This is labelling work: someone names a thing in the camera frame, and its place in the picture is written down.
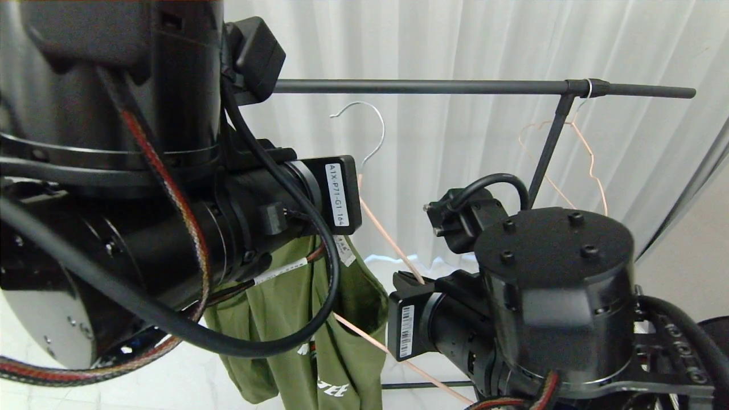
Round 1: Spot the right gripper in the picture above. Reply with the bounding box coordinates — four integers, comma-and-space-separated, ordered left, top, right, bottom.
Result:
387, 272, 496, 379

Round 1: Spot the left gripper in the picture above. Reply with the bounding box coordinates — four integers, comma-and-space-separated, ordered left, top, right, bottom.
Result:
196, 155, 362, 285

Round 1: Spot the pink clothes hanger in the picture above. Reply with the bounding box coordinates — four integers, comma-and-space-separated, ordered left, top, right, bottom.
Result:
518, 108, 609, 217
329, 101, 474, 406

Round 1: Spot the green printed t-shirt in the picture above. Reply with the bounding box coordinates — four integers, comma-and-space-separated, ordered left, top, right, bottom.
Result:
204, 233, 390, 410

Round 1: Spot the black clothes rack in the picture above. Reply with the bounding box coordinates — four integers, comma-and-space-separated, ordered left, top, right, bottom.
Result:
273, 78, 697, 391

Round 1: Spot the white curtain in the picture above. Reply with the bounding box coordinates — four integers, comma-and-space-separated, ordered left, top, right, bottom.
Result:
222, 0, 729, 268

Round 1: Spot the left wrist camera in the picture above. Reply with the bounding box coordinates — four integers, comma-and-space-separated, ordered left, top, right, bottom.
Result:
225, 16, 286, 106

